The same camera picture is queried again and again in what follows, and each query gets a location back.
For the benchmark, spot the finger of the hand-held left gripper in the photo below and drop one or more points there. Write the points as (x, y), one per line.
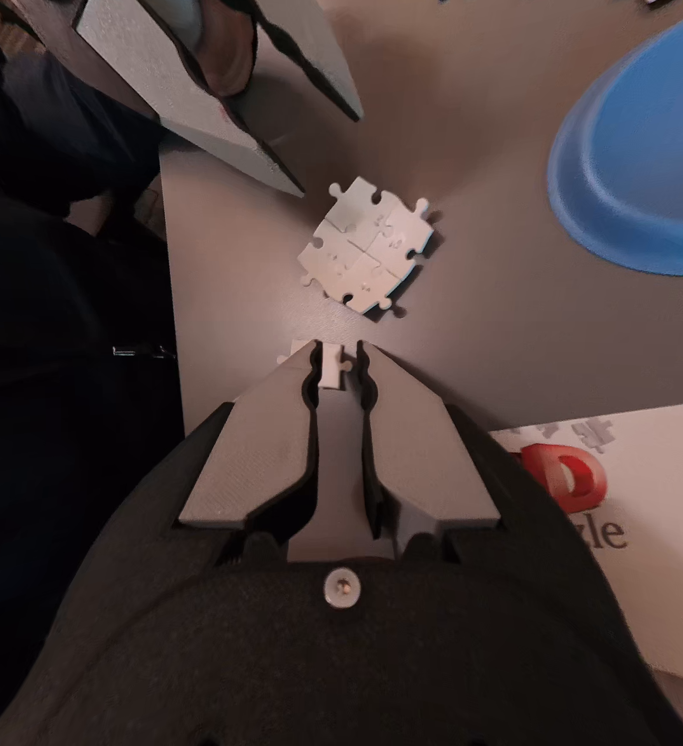
(160, 76)
(318, 46)

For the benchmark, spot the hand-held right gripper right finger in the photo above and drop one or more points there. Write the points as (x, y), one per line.
(429, 460)

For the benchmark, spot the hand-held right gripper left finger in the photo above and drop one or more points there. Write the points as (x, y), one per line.
(242, 460)

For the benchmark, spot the single white puzzle piece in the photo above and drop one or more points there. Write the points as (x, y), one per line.
(332, 367)

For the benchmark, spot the joined white puzzle pieces patch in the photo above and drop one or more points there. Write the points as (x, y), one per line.
(367, 248)

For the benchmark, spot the white puzzle instruction leaflet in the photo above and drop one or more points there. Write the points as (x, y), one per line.
(638, 559)

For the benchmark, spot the blue round puzzle stand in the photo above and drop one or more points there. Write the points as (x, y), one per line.
(644, 157)

